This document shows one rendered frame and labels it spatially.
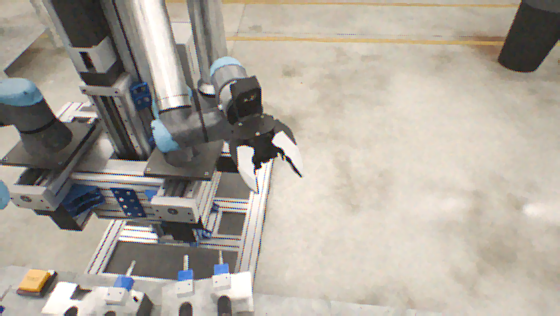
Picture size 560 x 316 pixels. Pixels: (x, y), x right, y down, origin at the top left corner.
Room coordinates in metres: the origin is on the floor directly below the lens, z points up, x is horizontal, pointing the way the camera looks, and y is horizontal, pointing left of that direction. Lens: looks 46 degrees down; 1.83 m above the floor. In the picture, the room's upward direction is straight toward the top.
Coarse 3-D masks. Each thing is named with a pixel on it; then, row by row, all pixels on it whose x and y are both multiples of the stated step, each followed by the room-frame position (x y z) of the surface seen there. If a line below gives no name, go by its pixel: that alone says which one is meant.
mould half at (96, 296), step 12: (60, 288) 0.40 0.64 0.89; (72, 288) 0.40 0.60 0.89; (96, 288) 0.40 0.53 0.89; (48, 300) 0.37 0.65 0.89; (60, 300) 0.37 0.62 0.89; (72, 300) 0.37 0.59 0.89; (96, 300) 0.37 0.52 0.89; (132, 300) 0.37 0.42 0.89; (144, 300) 0.38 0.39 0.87; (48, 312) 0.34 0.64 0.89; (60, 312) 0.34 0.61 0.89; (84, 312) 0.34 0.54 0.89; (96, 312) 0.34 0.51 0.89; (120, 312) 0.34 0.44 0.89; (132, 312) 0.34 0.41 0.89; (144, 312) 0.35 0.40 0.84
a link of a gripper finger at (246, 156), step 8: (240, 152) 0.38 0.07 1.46; (248, 152) 0.38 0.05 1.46; (240, 160) 0.37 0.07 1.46; (248, 160) 0.36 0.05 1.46; (240, 168) 0.35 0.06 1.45; (248, 168) 0.35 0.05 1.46; (248, 176) 0.33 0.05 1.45; (248, 184) 0.32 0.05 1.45; (256, 184) 0.32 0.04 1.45; (256, 192) 0.31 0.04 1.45
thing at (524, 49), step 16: (528, 0) 3.27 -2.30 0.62; (544, 0) 3.26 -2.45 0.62; (528, 16) 3.12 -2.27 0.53; (544, 16) 3.02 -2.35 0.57; (512, 32) 3.21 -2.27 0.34; (528, 32) 3.07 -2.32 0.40; (544, 32) 3.00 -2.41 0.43; (512, 48) 3.13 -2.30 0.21; (528, 48) 3.04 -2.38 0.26; (544, 48) 3.00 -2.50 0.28; (512, 64) 3.08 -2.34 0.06; (528, 64) 3.02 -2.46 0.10
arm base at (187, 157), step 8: (200, 144) 0.79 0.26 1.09; (168, 152) 0.76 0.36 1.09; (176, 152) 0.75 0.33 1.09; (184, 152) 0.75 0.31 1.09; (192, 152) 0.77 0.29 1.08; (200, 152) 0.78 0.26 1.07; (168, 160) 0.75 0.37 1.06; (176, 160) 0.74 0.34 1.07; (184, 160) 0.74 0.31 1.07; (192, 160) 0.75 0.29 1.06; (200, 160) 0.77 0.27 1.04
